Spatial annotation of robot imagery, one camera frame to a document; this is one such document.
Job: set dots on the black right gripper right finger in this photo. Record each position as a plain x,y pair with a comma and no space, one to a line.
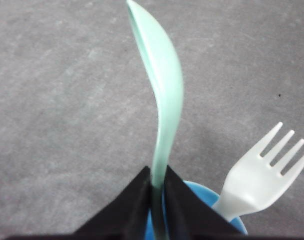
188,218

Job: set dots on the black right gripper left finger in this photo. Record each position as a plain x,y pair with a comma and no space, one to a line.
124,218

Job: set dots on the light blue plastic cup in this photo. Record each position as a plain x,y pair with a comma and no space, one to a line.
205,194

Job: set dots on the white plastic fork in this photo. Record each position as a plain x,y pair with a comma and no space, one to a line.
253,184

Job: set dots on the mint green plastic spoon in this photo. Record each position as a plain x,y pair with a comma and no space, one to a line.
163,69

